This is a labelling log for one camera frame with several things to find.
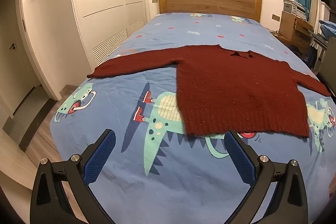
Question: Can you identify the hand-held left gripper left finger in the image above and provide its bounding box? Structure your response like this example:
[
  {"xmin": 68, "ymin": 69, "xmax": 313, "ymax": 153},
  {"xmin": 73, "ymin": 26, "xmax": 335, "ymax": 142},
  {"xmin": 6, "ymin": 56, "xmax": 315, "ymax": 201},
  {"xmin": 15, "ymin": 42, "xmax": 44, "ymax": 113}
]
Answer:
[{"xmin": 30, "ymin": 129, "xmax": 116, "ymax": 224}]

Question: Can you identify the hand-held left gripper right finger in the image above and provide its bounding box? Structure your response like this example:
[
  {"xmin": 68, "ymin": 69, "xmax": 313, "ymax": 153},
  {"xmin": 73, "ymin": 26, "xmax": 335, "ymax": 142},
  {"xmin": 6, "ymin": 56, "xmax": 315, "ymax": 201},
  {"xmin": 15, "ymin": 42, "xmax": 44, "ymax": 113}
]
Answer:
[{"xmin": 224, "ymin": 130, "xmax": 308, "ymax": 224}]

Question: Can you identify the dark red knitted sweater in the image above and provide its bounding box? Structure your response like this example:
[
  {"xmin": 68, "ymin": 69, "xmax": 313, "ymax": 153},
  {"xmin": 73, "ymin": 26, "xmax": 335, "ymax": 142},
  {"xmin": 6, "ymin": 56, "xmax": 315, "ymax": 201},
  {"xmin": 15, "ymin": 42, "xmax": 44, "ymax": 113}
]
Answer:
[{"xmin": 87, "ymin": 44, "xmax": 332, "ymax": 138}]

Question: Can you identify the blue dinosaur print bed sheet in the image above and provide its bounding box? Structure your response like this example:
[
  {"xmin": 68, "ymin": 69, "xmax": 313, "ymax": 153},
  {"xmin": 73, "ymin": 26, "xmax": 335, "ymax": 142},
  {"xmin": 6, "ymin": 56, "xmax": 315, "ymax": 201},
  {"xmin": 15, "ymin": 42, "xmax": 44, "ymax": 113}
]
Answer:
[{"xmin": 50, "ymin": 13, "xmax": 336, "ymax": 224}]

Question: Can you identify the dark bag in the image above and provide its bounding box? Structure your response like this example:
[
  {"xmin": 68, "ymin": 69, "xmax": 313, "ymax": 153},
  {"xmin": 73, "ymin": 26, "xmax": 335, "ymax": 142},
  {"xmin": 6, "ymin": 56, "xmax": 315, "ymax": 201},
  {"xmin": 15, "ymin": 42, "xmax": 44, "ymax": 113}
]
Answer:
[{"xmin": 307, "ymin": 43, "xmax": 320, "ymax": 70}]

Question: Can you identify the wooden bedside cabinet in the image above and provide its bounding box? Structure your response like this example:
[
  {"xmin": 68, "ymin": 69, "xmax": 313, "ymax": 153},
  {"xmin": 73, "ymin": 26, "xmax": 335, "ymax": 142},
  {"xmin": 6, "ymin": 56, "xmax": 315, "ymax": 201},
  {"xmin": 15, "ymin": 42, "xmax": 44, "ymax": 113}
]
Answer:
[{"xmin": 279, "ymin": 11, "xmax": 314, "ymax": 48}]

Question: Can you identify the white door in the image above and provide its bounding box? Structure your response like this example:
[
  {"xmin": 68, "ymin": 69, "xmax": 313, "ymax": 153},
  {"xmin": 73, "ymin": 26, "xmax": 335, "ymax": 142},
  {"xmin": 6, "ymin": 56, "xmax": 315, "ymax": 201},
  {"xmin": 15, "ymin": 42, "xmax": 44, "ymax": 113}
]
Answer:
[{"xmin": 0, "ymin": 0, "xmax": 37, "ymax": 114}]

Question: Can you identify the blue cloth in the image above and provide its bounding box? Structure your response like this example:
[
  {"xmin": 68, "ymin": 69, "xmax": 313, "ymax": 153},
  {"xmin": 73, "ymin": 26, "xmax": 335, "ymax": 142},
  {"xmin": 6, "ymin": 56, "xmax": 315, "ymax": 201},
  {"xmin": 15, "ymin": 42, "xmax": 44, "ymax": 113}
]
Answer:
[{"xmin": 319, "ymin": 20, "xmax": 336, "ymax": 38}]

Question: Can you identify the stack of white boxes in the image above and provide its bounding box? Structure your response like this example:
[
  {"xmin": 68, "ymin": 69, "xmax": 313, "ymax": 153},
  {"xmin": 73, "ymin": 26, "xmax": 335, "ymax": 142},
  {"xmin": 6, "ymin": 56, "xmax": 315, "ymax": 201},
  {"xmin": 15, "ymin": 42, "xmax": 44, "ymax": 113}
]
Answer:
[{"xmin": 283, "ymin": 0, "xmax": 309, "ymax": 21}]

